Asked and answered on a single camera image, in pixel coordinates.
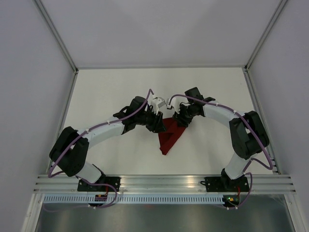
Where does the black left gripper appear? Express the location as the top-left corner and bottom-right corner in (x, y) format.
(136, 107), (167, 133)

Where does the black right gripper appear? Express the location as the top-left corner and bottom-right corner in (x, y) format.
(172, 102), (196, 128)

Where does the dark red cloth napkin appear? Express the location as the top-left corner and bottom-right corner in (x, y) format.
(158, 117), (186, 155)

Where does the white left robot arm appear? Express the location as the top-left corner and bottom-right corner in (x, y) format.
(49, 94), (166, 191)

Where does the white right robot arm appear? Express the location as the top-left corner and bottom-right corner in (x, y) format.
(167, 87), (273, 191)

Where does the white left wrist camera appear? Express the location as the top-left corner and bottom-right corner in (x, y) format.
(150, 95), (166, 115)

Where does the aluminium right frame post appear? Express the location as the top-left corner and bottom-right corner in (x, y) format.
(244, 0), (290, 71)

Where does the aluminium frame post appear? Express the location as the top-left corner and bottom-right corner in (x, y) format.
(244, 0), (290, 71)
(32, 0), (78, 73)

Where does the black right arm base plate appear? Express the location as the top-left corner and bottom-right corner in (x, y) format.
(200, 176), (250, 193)

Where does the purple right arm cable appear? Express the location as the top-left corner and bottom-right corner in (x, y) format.
(167, 94), (274, 211)

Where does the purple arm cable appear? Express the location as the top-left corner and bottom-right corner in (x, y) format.
(167, 94), (274, 211)
(43, 88), (155, 213)

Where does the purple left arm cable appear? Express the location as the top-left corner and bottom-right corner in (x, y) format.
(43, 88), (155, 213)

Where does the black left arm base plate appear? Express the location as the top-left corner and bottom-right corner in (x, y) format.
(77, 176), (121, 192)

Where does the aluminium front rail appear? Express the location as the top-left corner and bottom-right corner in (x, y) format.
(33, 174), (296, 194)

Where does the white slotted cable duct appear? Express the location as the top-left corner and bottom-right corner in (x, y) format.
(43, 194), (224, 204)

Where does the aluminium left frame post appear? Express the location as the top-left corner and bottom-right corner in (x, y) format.
(32, 0), (78, 73)

